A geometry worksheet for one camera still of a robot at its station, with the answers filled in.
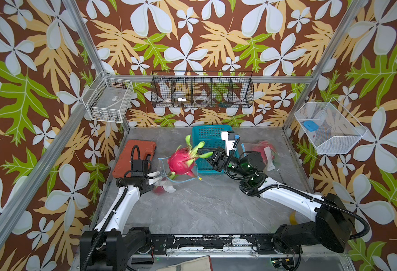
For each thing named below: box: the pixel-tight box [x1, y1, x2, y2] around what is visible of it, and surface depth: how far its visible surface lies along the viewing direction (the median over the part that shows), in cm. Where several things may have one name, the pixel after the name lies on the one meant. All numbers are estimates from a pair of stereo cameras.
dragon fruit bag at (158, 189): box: [153, 185, 166, 196], surface depth 82 cm
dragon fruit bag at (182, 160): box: [168, 134, 214, 181], surface depth 63 cm
